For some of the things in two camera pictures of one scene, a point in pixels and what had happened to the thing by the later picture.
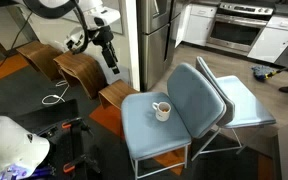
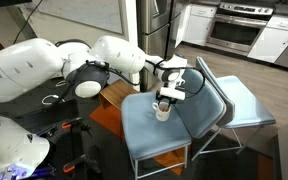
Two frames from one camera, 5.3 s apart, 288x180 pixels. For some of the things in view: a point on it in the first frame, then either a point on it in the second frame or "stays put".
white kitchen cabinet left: x=196 y=24 stays put
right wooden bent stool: x=115 y=92 stays put
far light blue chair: x=243 y=109 stays put
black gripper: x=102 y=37 to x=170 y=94
